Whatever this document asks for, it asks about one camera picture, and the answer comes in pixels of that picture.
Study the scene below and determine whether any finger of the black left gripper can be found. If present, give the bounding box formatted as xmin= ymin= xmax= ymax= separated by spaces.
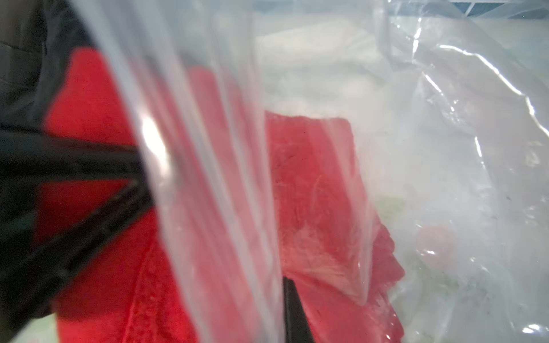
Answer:
xmin=1 ymin=182 xmax=153 ymax=326
xmin=1 ymin=129 xmax=144 ymax=182

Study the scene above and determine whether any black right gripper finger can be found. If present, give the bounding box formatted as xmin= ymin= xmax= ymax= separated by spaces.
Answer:
xmin=283 ymin=277 xmax=315 ymax=343

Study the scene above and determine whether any black garment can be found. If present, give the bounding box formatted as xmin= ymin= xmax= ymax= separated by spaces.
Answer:
xmin=1 ymin=0 xmax=93 ymax=130

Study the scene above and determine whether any red garment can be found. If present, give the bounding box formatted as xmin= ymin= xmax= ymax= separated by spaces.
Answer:
xmin=44 ymin=48 xmax=405 ymax=342

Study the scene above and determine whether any clear plastic vacuum bag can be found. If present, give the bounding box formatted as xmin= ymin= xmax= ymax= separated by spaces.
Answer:
xmin=74 ymin=1 xmax=548 ymax=342

